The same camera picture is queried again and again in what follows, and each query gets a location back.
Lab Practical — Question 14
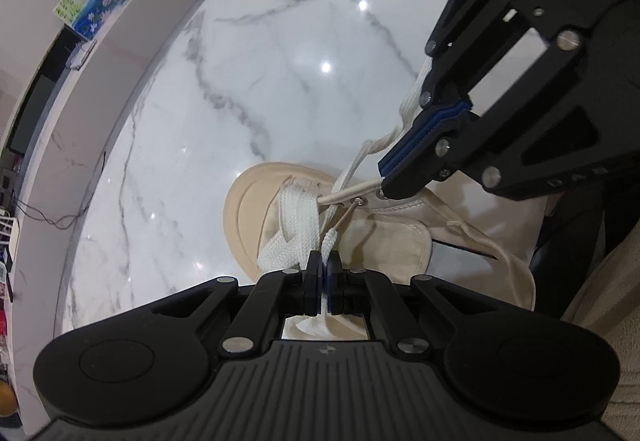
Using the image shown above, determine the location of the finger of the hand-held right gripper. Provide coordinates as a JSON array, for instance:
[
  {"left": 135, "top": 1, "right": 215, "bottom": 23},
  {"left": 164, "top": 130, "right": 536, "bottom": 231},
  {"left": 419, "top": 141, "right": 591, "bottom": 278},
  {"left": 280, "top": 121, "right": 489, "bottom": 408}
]
[
  {"left": 378, "top": 0, "right": 529, "bottom": 170},
  {"left": 381, "top": 33, "right": 609, "bottom": 200}
]

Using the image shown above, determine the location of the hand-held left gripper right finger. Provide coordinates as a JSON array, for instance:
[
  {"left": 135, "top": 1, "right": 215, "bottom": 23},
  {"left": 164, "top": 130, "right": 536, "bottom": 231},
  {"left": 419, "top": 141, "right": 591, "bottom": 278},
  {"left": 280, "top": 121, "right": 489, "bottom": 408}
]
[{"left": 324, "top": 250, "right": 502, "bottom": 357}]

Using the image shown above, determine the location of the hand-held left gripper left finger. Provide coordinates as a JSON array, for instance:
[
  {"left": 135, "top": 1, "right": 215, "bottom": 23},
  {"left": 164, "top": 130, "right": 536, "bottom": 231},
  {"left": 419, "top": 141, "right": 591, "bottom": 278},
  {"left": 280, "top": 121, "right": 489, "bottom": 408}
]
[{"left": 146, "top": 251, "right": 322, "bottom": 357}]

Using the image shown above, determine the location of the white shoelace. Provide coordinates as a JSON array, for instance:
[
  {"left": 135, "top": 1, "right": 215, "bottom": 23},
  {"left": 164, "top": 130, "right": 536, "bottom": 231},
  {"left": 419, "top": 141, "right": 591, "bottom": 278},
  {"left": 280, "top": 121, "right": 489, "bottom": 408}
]
[{"left": 257, "top": 58, "right": 433, "bottom": 337}]

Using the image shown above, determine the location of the beige canvas shoe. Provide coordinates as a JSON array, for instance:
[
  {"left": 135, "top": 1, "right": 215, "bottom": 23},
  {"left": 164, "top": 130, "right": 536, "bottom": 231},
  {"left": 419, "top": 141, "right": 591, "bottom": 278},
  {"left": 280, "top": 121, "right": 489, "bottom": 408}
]
[{"left": 222, "top": 161, "right": 538, "bottom": 317}]

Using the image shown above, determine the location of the person's beige fleece jacket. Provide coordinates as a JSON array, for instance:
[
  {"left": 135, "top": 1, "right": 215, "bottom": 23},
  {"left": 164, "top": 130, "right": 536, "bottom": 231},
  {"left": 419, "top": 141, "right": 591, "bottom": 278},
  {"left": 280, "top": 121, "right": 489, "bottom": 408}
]
[{"left": 560, "top": 231, "right": 640, "bottom": 441}]

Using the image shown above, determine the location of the white marble media console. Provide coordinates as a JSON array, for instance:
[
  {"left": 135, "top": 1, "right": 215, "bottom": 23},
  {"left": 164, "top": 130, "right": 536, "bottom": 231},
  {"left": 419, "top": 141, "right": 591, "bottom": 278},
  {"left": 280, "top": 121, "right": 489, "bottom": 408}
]
[{"left": 0, "top": 0, "right": 228, "bottom": 422}]

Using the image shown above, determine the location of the white notebook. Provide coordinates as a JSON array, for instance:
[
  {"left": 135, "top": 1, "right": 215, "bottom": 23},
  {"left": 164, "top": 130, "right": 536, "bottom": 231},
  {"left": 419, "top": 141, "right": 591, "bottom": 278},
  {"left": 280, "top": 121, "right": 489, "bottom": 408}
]
[{"left": 65, "top": 41, "right": 96, "bottom": 70}]

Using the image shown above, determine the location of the golden round vase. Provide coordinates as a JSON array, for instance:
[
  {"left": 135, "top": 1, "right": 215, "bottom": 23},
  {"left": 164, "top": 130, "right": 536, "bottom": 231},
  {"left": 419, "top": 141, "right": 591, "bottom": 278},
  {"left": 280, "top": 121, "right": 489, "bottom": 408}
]
[{"left": 0, "top": 381, "right": 19, "bottom": 413}]

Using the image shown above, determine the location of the grey soundbar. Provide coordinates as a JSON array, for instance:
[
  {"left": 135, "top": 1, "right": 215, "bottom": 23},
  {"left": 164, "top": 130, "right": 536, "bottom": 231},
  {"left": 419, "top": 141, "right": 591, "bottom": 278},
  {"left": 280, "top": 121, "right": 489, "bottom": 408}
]
[{"left": 7, "top": 28, "right": 76, "bottom": 156}]

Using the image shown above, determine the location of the black power cable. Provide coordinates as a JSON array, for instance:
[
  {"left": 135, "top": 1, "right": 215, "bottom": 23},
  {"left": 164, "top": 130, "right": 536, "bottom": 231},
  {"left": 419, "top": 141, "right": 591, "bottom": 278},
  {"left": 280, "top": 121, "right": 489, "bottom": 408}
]
[{"left": 15, "top": 151, "right": 108, "bottom": 228}]

